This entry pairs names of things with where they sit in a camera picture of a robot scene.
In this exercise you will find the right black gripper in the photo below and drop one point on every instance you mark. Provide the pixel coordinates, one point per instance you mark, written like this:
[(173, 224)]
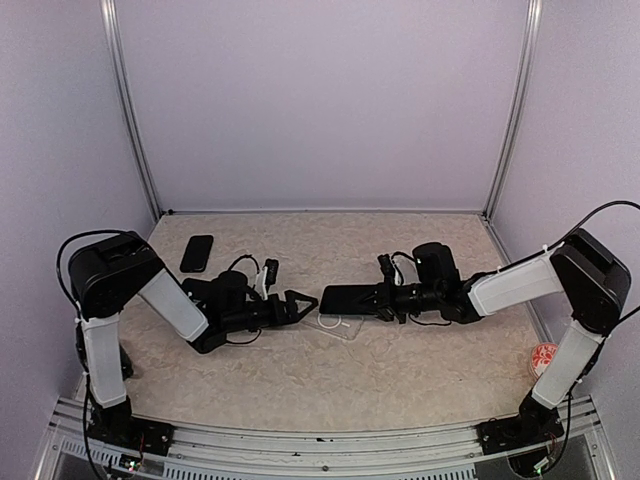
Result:
[(385, 298)]

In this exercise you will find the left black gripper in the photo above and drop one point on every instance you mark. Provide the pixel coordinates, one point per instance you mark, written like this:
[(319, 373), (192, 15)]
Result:
[(291, 315)]

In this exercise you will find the black phone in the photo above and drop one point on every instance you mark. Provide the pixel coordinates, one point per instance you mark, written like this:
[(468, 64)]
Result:
[(196, 254), (192, 287), (336, 298)]

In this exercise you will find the clear phone case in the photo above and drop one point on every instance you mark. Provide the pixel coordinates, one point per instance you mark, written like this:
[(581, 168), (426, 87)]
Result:
[(345, 327)]

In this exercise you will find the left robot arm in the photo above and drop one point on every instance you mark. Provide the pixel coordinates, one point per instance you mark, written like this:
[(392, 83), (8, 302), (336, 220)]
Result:
[(121, 271)]

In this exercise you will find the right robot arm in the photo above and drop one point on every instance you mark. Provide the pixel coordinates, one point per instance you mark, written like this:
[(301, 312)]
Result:
[(595, 282)]

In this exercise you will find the red white patterned bowl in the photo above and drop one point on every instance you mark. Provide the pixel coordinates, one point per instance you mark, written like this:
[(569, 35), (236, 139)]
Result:
[(541, 357)]

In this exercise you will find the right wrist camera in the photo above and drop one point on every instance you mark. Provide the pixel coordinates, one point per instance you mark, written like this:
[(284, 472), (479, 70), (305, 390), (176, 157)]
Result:
[(389, 270)]

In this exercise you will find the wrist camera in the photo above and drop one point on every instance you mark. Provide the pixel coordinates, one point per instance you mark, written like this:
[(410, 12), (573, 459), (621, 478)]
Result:
[(266, 278), (389, 270)]

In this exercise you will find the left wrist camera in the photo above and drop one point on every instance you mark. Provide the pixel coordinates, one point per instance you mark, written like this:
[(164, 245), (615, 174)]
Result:
[(266, 278)]

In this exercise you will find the front aluminium rail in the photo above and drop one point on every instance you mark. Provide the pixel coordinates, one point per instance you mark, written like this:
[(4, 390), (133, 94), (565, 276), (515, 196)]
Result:
[(200, 452)]

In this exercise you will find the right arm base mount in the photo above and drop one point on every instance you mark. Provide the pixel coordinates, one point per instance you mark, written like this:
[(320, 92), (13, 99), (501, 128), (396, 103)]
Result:
[(534, 423)]

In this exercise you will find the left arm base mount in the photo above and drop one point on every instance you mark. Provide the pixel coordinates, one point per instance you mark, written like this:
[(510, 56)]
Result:
[(118, 426)]

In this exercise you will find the right aluminium frame post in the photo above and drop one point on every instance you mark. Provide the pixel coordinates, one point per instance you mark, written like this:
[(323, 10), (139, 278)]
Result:
[(525, 65)]

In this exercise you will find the aluminium frame post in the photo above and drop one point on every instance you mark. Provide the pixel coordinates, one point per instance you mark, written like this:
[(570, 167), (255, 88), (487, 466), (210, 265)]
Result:
[(112, 32), (525, 65)]

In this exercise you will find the left aluminium frame post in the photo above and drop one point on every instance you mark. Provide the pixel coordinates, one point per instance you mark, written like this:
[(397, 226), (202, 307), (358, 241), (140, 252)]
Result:
[(112, 32)]

